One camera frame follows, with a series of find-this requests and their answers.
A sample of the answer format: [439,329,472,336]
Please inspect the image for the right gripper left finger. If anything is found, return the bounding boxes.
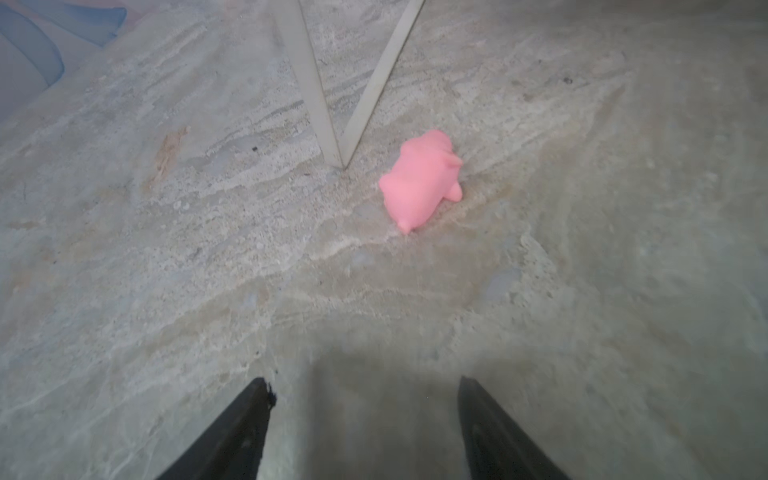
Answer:
[158,378,276,480]

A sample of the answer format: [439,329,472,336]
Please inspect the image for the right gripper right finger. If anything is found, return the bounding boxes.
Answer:
[458,376,569,480]

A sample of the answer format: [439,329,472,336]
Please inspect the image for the pink pig toy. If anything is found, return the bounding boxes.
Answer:
[378,130,463,234]

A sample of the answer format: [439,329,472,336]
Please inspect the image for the white frame wooden two-tier shelf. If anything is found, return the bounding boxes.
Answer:
[270,1,424,169]

